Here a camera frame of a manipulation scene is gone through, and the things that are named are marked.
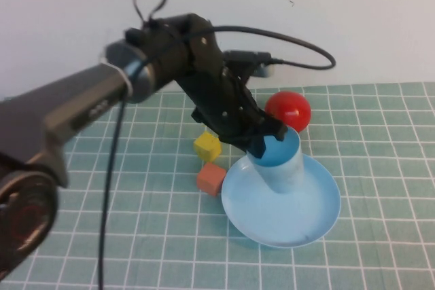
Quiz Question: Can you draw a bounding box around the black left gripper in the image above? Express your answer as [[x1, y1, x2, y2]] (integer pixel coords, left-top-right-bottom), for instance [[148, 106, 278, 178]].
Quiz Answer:
[[175, 65, 289, 160]]

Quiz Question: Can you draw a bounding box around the light blue plastic cup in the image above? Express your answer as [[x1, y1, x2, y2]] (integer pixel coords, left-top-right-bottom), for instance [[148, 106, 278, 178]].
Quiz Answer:
[[245, 126, 304, 195]]

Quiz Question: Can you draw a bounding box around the light blue plastic plate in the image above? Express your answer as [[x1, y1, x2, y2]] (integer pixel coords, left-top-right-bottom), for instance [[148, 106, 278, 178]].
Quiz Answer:
[[220, 153, 342, 249]]

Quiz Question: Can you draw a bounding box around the red toy apple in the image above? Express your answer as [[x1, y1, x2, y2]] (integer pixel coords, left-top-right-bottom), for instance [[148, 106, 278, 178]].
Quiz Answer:
[[264, 91, 312, 134]]

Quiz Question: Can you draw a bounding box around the yellow cube block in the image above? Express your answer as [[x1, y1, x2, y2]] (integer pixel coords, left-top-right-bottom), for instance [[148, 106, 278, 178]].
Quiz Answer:
[[193, 132, 222, 163]]

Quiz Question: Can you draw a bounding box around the orange cube block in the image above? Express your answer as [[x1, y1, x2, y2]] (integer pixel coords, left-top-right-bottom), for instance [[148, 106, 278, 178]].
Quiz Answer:
[[196, 162, 227, 198]]

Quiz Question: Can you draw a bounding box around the green checked tablecloth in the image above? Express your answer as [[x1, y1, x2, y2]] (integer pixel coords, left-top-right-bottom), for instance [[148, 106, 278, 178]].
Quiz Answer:
[[0, 81, 435, 290]]

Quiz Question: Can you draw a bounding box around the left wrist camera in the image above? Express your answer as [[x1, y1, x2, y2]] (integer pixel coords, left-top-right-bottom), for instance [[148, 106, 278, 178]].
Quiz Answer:
[[222, 50, 275, 79]]

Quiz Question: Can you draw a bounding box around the white cable tie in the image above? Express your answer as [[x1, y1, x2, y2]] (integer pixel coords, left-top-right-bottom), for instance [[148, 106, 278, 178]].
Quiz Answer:
[[101, 60, 134, 101]]

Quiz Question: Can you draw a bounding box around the long black cable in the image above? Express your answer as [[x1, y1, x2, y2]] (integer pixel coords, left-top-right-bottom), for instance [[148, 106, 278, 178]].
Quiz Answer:
[[97, 24, 337, 290]]

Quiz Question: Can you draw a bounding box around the black cable loop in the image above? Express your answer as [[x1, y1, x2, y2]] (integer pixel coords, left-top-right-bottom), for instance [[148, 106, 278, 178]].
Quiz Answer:
[[133, 0, 168, 24]]

